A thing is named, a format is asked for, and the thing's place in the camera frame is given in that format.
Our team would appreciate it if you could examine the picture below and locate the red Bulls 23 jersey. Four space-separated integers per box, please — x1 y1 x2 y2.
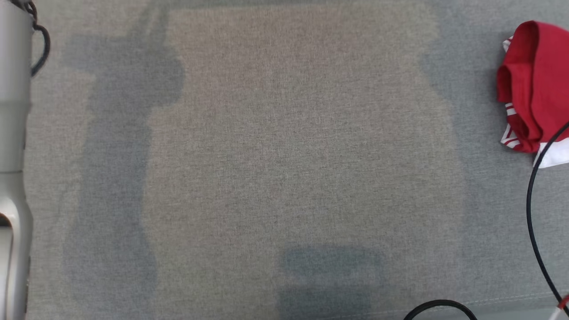
496 20 569 170

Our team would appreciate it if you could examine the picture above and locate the black cable loop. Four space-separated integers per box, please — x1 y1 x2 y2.
403 299 479 320

